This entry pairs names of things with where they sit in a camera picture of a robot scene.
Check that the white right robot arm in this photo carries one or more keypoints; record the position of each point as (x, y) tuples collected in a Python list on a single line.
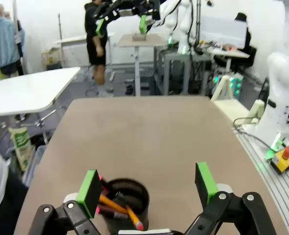
[(279, 85)]

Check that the grey block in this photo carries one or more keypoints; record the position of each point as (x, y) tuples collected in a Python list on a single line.
[(138, 38)]

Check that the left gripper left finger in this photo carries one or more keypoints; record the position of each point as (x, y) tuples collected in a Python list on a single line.
[(89, 195)]

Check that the seated person in black hood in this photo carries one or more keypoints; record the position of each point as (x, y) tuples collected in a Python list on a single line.
[(241, 16)]

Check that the black mesh pen holder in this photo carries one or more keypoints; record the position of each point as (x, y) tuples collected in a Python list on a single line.
[(139, 195)]

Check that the white monitor back panel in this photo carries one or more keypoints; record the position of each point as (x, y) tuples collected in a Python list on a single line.
[(220, 31)]

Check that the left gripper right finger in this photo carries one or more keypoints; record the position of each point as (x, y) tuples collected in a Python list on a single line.
[(205, 186)]

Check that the dark grey pen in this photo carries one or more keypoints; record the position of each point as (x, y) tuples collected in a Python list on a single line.
[(121, 195)]

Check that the white mounting bracket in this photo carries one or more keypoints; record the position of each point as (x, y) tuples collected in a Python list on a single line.
[(256, 110)]

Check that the small brown table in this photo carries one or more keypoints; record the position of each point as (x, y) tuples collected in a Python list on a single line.
[(154, 40)]

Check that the aluminium rail base plate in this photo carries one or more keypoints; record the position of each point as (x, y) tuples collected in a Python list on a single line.
[(269, 195)]

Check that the metal stand legs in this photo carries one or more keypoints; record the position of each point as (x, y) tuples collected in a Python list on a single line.
[(40, 121)]

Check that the large white table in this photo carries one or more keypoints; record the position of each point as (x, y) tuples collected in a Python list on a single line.
[(24, 93)]

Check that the green and white bag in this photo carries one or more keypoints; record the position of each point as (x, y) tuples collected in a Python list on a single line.
[(22, 147)]

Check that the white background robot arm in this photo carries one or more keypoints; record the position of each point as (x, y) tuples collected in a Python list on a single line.
[(185, 31), (170, 27)]

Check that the red marker pen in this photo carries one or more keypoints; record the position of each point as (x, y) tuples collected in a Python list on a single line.
[(115, 215)]

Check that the grey metal frame stand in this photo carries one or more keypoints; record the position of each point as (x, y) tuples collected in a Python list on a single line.
[(178, 55)]

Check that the white desk with clutter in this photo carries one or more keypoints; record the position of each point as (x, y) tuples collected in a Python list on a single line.
[(230, 52)]

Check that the yellow emergency stop box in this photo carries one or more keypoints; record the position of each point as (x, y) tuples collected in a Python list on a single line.
[(282, 162)]

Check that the background gripper with green fingers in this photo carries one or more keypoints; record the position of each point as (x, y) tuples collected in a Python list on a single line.
[(105, 11), (142, 24)]

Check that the person in black hoodie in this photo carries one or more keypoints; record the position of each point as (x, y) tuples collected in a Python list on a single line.
[(93, 29)]

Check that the white angled support frame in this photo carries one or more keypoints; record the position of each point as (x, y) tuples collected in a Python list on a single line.
[(224, 85)]

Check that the computer tower with green lights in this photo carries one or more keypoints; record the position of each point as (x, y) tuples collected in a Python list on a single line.
[(236, 84)]

